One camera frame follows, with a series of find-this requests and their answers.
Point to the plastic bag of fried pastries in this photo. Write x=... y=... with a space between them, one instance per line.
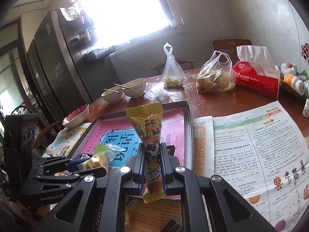
x=212 y=79

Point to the small white bottle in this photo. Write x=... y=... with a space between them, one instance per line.
x=306 y=107

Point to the white bowl of red fruit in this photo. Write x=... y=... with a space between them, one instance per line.
x=77 y=119

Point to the tall knotted clear plastic bag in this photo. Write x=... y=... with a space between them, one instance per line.
x=172 y=72

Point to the clear packet with yellow cake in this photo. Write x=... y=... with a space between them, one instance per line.
x=96 y=160

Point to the large white bowl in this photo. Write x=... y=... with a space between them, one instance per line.
x=135 y=90

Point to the red tissue pack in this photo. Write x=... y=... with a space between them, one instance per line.
x=256 y=75

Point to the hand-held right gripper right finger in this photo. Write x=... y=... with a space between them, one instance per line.
x=165 y=174

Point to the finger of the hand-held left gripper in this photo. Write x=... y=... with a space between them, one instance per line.
x=72 y=164
x=91 y=172

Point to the dark refrigerator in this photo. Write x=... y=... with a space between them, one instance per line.
x=60 y=65

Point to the bright window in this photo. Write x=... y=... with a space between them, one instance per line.
x=120 y=9

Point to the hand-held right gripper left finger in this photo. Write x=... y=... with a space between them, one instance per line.
x=140 y=174

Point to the crumpled clear plastic bag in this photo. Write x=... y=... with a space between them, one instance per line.
x=159 y=93

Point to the newspaper with cartoon robots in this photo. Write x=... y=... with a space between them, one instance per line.
x=253 y=149

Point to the colourful picture newspaper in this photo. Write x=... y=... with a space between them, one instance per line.
x=65 y=140

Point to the orange and white bottle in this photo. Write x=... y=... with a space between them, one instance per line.
x=293 y=81

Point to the glass door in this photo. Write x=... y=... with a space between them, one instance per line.
x=14 y=77

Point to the text page newspaper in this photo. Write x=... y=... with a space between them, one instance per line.
x=161 y=212

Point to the blue snack packet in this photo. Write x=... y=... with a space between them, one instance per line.
x=83 y=156

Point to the shallow box with pink bottom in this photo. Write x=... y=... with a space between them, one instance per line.
x=169 y=125

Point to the yellow snack packet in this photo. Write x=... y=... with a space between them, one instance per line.
x=147 y=125

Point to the printed bag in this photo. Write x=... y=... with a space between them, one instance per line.
x=70 y=13

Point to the dark red flower ornament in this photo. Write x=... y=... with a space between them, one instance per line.
x=305 y=50

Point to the small white bowl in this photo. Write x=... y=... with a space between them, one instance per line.
x=112 y=98

